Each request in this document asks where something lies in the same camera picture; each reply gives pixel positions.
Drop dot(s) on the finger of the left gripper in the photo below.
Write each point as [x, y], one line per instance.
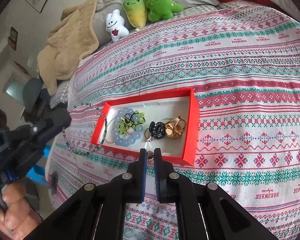
[47, 122]

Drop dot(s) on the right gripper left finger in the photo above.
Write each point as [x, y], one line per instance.
[97, 212]

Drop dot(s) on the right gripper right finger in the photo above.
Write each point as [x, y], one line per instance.
[204, 211]

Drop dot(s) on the small gold earring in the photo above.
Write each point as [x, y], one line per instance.
[150, 155]

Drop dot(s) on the gold charm jewelry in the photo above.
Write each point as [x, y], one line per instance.
[148, 133]

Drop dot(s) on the red jewelry box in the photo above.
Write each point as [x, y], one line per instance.
[163, 106]

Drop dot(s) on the left hand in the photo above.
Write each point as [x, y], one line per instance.
[20, 219]

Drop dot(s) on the dark office chair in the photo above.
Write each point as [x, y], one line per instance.
[32, 97]

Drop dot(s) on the checked bed sheet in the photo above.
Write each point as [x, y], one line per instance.
[60, 99]

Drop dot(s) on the blue plastic stool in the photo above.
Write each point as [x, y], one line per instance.
[37, 173]

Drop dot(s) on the beige blanket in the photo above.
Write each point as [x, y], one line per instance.
[69, 42]

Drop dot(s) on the white rabbit plush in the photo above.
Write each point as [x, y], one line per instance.
[115, 25]

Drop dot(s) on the yellow radish plush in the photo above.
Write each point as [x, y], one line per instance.
[136, 12]

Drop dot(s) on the patterned handmade bed cover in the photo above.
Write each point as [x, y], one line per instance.
[242, 62]

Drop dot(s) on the green tree plush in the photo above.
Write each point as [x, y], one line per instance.
[162, 9]

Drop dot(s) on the small dark wall frame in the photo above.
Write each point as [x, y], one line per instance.
[12, 39]

